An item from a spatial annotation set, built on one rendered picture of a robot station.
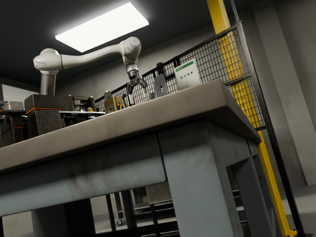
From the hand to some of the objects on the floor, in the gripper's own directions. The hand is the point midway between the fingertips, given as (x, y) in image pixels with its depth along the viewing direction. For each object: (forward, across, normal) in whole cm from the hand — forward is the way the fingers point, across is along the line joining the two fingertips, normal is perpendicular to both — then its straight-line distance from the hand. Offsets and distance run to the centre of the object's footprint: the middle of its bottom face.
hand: (138, 99), depth 201 cm
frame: (+113, -4, -16) cm, 114 cm away
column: (+113, -70, -29) cm, 136 cm away
